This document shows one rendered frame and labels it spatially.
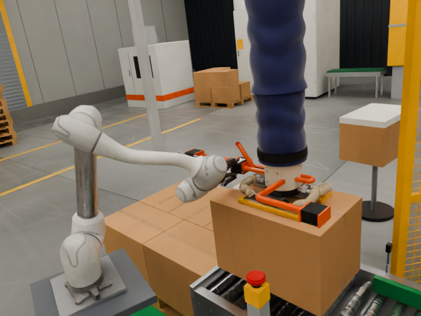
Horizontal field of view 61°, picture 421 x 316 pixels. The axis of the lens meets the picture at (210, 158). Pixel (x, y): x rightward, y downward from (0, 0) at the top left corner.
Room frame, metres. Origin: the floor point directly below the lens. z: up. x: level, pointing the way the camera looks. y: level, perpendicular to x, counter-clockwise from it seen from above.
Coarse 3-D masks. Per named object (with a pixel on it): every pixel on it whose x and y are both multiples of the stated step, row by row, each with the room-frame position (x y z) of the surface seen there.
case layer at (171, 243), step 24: (168, 192) 2.96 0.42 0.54; (216, 192) 2.84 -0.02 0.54; (120, 216) 2.60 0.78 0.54; (144, 216) 2.55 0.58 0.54; (168, 216) 2.51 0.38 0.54; (192, 216) 2.46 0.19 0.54; (120, 240) 2.36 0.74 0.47; (144, 240) 2.20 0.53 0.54; (168, 240) 2.16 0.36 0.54; (192, 240) 2.12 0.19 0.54; (144, 264) 2.17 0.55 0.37; (168, 264) 1.96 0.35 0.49; (192, 264) 1.86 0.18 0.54; (216, 264) 1.83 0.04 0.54; (168, 288) 2.00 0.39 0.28; (192, 312) 1.83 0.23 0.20
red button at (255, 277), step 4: (252, 272) 1.07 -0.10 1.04; (256, 272) 1.07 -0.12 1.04; (260, 272) 1.06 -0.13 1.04; (248, 276) 1.05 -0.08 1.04; (252, 276) 1.05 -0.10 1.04; (256, 276) 1.04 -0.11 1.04; (260, 276) 1.04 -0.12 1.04; (264, 276) 1.05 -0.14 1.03; (248, 280) 1.04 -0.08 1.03; (252, 280) 1.03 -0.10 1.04; (256, 280) 1.02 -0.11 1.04; (260, 280) 1.03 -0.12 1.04; (264, 280) 1.03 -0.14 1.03; (252, 284) 1.02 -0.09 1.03; (256, 284) 1.02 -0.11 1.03; (260, 284) 1.02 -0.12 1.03
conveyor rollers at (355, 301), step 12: (228, 276) 1.69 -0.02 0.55; (216, 288) 1.61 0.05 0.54; (240, 288) 1.60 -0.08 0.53; (348, 288) 1.52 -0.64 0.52; (360, 288) 1.48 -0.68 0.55; (228, 300) 1.53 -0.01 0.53; (240, 300) 1.49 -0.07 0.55; (336, 300) 1.43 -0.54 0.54; (360, 300) 1.41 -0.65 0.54; (384, 300) 1.39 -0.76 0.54; (276, 312) 1.39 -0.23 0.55; (300, 312) 1.37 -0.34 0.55; (348, 312) 1.33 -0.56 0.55; (372, 312) 1.32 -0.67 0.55; (396, 312) 1.30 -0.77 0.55; (420, 312) 1.28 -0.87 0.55
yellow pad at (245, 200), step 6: (240, 198) 1.56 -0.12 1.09; (246, 198) 1.54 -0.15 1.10; (252, 198) 1.54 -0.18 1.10; (246, 204) 1.52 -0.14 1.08; (252, 204) 1.49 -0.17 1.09; (258, 204) 1.47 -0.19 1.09; (264, 204) 1.46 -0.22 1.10; (264, 210) 1.44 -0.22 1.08; (270, 210) 1.42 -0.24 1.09; (276, 210) 1.40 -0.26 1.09; (282, 210) 1.39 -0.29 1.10; (288, 216) 1.35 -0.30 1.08; (294, 216) 1.33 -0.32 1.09
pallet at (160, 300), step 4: (160, 300) 2.11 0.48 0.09; (164, 300) 2.04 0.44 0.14; (152, 304) 2.17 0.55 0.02; (156, 304) 2.13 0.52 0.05; (160, 304) 2.11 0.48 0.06; (164, 304) 2.13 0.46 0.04; (168, 304) 2.02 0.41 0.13; (160, 308) 2.10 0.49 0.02; (164, 308) 2.10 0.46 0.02; (168, 308) 2.10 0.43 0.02; (172, 308) 2.09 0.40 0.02; (176, 308) 1.95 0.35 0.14; (164, 312) 2.07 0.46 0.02; (168, 312) 2.06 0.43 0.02; (172, 312) 2.05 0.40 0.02; (176, 312) 2.05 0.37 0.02; (180, 312) 1.92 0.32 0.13
